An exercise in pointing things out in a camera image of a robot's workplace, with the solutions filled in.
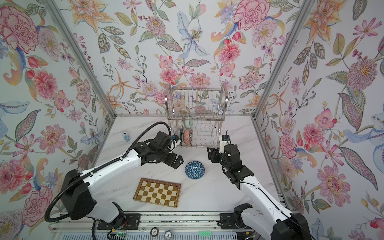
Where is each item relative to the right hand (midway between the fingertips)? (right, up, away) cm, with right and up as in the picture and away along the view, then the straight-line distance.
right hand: (211, 147), depth 83 cm
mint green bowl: (-13, +14, +16) cm, 25 cm away
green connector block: (-5, -39, -13) cm, 41 cm away
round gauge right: (-22, -37, -15) cm, 46 cm away
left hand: (-18, -6, -3) cm, 19 cm away
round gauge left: (-29, -39, -11) cm, 50 cm away
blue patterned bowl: (-9, -14, +8) cm, 19 cm away
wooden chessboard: (-29, -24, -2) cm, 37 cm away
